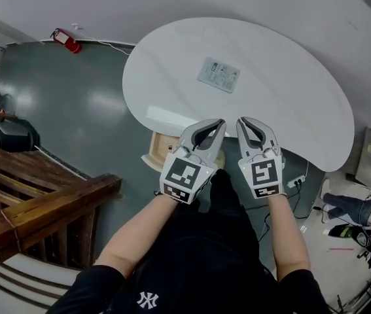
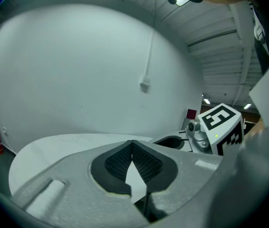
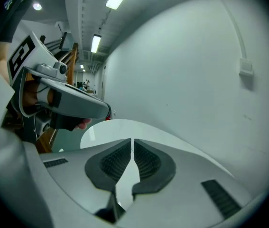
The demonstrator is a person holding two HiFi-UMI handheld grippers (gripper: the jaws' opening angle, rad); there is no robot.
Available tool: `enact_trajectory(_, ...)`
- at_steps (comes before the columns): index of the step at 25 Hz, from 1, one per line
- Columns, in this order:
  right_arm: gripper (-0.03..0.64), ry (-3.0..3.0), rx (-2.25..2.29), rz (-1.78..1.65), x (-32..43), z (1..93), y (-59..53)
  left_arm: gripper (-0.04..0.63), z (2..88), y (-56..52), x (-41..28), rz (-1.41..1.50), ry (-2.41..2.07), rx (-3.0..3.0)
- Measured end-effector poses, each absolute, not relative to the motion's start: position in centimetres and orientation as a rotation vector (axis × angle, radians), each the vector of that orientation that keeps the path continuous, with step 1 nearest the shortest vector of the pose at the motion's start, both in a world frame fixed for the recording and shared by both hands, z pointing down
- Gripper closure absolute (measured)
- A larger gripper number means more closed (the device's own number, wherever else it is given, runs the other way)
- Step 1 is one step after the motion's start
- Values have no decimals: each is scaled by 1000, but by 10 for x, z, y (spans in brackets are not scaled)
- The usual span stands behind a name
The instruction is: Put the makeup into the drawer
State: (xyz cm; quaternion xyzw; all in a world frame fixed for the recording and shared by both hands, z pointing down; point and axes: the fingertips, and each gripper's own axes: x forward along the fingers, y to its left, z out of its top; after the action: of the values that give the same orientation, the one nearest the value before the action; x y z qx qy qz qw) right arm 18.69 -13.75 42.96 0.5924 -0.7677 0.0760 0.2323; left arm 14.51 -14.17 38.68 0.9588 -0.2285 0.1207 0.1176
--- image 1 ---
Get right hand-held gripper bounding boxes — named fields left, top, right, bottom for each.
left=236, top=116, right=288, bottom=200

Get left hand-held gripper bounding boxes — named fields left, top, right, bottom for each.
left=158, top=118, right=228, bottom=206

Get light wooden drawer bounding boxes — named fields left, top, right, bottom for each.
left=140, top=130, right=226, bottom=173

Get pale makeup packet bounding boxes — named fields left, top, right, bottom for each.
left=197, top=56, right=241, bottom=94

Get person's left forearm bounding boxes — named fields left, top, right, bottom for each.
left=94, top=193, right=190, bottom=279

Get person's right forearm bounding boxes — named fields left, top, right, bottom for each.
left=264, top=194, right=311, bottom=283

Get white power strip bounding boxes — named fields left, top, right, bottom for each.
left=286, top=174, right=306, bottom=190

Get person's black trousers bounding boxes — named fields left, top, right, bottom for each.
left=195, top=168, right=255, bottom=241

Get black and green shoe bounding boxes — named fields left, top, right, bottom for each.
left=328, top=224, right=361, bottom=240

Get person's black t-shirt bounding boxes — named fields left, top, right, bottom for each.
left=45, top=230, right=330, bottom=314

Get red fire extinguisher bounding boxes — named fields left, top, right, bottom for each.
left=50, top=27, right=82, bottom=54

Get brown wooden stair railing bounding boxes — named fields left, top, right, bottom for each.
left=0, top=109, right=123, bottom=270

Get black floor cable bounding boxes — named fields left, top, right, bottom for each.
left=256, top=180, right=323, bottom=241

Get thin white wall cable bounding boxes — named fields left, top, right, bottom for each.
left=71, top=22, right=135, bottom=56

